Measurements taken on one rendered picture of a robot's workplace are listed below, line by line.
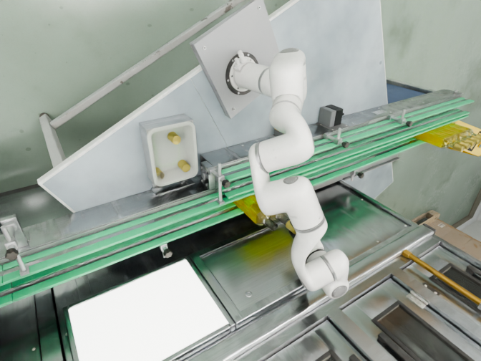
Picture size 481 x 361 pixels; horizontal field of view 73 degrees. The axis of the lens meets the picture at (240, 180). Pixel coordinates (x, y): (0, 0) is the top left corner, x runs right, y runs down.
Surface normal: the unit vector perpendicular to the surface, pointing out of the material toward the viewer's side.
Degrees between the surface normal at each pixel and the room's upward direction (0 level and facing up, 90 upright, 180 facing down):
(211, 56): 4
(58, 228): 90
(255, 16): 4
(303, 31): 0
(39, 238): 90
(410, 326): 90
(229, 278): 90
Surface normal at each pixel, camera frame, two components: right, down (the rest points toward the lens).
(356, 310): 0.00, -0.85
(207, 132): 0.54, 0.44
